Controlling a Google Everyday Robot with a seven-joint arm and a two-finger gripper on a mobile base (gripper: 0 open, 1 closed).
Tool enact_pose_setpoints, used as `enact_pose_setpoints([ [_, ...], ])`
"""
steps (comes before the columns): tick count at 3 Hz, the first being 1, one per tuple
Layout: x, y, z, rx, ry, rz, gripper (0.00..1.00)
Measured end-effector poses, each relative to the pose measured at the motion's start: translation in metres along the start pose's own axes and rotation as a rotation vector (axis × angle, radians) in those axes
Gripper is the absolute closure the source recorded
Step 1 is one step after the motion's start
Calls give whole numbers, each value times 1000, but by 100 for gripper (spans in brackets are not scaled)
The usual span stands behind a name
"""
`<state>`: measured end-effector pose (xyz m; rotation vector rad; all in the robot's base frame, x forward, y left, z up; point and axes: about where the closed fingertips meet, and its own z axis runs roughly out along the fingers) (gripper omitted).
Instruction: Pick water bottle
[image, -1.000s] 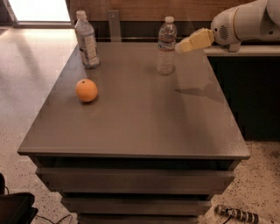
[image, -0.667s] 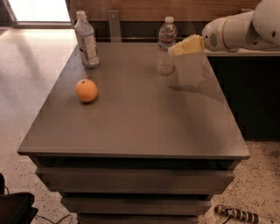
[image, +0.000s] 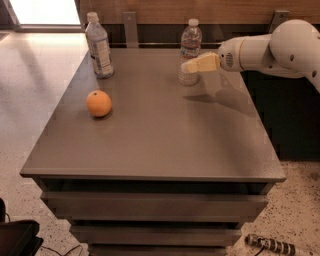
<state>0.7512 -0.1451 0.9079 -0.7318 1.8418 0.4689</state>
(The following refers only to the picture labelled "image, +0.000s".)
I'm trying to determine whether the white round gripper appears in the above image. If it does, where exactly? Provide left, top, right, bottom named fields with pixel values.
left=181, top=37, right=247, bottom=74

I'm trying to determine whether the clear ribbed water bottle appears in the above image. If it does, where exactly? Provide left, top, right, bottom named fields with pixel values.
left=178, top=18, right=202, bottom=86

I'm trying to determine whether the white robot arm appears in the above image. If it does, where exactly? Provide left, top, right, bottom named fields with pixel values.
left=182, top=19, right=320, bottom=93

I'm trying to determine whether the labelled clear water bottle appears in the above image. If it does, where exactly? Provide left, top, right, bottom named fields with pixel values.
left=85, top=12, right=114, bottom=79

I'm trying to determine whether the orange fruit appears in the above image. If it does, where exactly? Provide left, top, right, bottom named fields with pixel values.
left=86, top=90, right=112, bottom=117

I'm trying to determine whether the grey drawer cabinet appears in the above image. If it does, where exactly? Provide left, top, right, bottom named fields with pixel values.
left=21, top=49, right=285, bottom=256

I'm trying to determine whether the power strip on floor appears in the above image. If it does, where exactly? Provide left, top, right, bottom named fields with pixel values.
left=244, top=233, right=314, bottom=256

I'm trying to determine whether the black bag on floor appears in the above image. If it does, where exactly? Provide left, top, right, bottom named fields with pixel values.
left=0, top=199, right=43, bottom=256

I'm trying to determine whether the right metal bracket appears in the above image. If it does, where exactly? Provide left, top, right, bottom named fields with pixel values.
left=268, top=10, right=289, bottom=33

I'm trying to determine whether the metal bracket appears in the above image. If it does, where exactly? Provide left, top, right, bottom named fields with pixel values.
left=268, top=10, right=289, bottom=33
left=123, top=11, right=139, bottom=48

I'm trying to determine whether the left metal bracket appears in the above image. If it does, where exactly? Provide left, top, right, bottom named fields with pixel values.
left=123, top=11, right=139, bottom=48

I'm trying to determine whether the black floor cable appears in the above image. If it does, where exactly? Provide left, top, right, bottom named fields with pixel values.
left=39, top=244, right=84, bottom=256

